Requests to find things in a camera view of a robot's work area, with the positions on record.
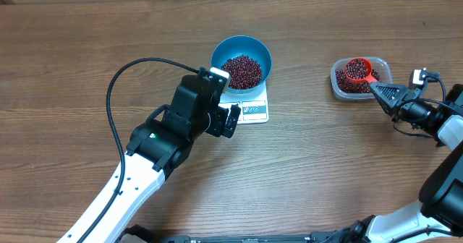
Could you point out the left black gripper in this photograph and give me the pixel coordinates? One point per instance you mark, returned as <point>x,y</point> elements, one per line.
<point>232,121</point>

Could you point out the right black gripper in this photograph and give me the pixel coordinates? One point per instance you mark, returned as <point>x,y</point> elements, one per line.
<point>401,95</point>

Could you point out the red measuring scoop blue handle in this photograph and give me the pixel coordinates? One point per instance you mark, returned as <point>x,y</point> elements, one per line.
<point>369,79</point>

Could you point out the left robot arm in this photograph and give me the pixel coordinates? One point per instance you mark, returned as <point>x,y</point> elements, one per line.
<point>157,147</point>

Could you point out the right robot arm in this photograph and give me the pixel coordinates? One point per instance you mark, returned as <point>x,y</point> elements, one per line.
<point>438,209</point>

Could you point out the white digital kitchen scale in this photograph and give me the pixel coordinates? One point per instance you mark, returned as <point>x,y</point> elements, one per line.
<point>253,104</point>

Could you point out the red beans in bowl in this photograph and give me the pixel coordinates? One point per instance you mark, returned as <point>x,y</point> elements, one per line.
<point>245,72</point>

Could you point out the red beans in scoop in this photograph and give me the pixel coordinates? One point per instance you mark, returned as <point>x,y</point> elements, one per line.
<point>356,69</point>

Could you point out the blue bowl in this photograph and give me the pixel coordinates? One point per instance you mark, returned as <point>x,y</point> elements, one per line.
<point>243,45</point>

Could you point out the clear plastic container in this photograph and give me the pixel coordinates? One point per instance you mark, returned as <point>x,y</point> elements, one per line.
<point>378,64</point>

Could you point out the red adzuki beans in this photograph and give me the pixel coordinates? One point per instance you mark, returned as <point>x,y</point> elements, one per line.
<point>349,87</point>

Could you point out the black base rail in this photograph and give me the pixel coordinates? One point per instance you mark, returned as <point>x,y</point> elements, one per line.
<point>139,234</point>

